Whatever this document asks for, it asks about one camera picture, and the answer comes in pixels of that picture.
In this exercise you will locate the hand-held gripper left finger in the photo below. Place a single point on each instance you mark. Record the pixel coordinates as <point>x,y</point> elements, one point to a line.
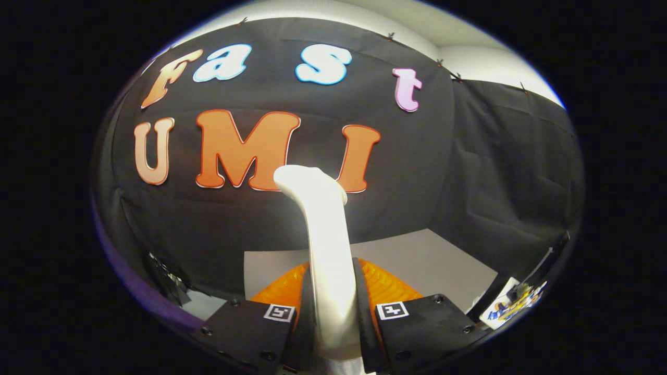
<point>305,323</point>

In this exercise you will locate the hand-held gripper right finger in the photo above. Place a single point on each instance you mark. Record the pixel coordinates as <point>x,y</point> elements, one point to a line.
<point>365,323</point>

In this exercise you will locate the white tray of pens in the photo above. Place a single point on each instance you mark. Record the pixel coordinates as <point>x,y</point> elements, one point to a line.
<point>508,310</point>

